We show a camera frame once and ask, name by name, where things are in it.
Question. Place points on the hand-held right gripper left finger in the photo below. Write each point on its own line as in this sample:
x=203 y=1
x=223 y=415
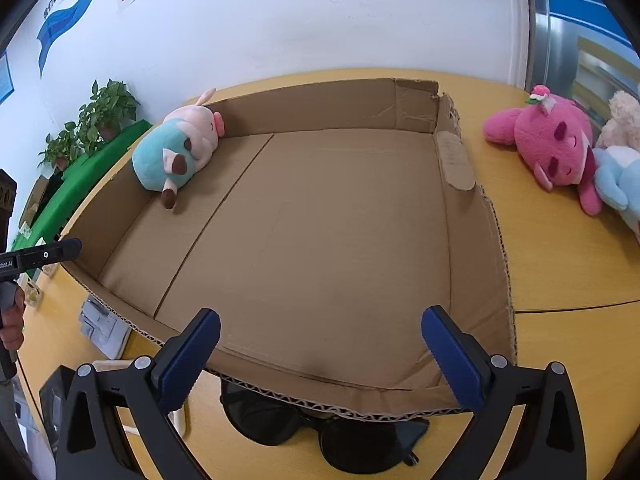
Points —
x=192 y=355

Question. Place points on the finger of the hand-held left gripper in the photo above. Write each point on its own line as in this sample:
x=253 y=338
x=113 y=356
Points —
x=50 y=252

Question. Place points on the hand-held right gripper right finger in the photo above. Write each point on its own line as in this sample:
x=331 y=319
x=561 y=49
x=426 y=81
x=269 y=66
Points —
x=452 y=360

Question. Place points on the black sunglasses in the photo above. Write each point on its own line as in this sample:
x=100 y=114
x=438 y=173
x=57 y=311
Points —
x=270 y=420

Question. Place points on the brown cardboard box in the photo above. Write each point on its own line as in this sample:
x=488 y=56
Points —
x=310 y=240

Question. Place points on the wooden desktop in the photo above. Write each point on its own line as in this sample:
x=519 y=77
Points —
x=575 y=270

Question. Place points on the person's left hand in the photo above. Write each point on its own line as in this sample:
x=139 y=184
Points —
x=12 y=322

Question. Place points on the small potted green plant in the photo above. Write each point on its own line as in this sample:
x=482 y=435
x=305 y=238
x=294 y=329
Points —
x=60 y=147

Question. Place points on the white moulded plastic tray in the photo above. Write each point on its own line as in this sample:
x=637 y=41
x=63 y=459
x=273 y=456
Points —
x=100 y=327

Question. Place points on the green cabinet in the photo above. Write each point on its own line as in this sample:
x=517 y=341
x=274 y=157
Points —
x=95 y=165

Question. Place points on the teal and pink pig plush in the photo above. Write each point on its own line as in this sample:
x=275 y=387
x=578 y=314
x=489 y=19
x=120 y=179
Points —
x=160 y=160

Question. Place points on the large potted green plant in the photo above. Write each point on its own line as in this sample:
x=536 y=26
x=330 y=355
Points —
x=107 y=105

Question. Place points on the white plush toy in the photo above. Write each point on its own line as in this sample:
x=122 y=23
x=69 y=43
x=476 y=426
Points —
x=632 y=222

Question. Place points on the pink plush toy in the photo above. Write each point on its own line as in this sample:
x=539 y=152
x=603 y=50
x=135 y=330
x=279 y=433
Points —
x=550 y=145

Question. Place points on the light blue plush toy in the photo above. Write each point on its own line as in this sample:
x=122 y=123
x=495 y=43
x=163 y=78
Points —
x=615 y=175

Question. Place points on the beige plush bear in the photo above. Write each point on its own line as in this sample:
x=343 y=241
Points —
x=622 y=120

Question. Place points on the blue lettered door band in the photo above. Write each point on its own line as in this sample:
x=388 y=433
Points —
x=585 y=10

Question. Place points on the blue framed wall poster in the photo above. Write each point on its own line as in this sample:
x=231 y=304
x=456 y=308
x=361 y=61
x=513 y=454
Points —
x=5 y=80

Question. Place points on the blue ribbon wall decal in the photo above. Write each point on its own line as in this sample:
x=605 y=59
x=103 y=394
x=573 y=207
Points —
x=67 y=17

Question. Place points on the glass door with metal frame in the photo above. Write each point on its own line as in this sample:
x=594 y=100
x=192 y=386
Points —
x=560 y=55

